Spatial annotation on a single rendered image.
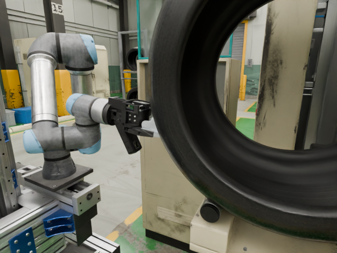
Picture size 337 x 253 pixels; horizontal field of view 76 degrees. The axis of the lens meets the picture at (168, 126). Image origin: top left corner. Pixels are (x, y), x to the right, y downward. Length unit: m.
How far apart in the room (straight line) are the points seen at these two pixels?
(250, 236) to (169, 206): 0.95
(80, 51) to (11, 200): 0.69
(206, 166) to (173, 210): 1.13
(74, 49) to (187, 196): 1.02
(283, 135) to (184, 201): 0.85
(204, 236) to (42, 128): 0.55
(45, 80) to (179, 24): 0.57
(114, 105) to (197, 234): 0.40
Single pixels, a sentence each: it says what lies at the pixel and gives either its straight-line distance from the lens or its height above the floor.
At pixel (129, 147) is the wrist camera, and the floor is 0.99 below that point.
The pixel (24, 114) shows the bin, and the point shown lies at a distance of 5.92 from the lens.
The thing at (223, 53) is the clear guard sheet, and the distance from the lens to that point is 1.20.
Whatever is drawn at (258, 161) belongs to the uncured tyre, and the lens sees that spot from 0.71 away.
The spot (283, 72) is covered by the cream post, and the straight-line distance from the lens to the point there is 0.79.
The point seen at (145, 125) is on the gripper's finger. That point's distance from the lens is 0.58.
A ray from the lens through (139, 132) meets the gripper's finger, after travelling 0.58.
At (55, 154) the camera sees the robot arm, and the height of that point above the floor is 0.84.
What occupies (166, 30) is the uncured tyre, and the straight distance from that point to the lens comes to 0.42.
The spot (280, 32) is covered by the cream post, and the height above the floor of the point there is 1.32.
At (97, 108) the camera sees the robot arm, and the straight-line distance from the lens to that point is 0.66.
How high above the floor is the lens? 1.21
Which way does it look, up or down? 15 degrees down
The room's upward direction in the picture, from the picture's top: straight up
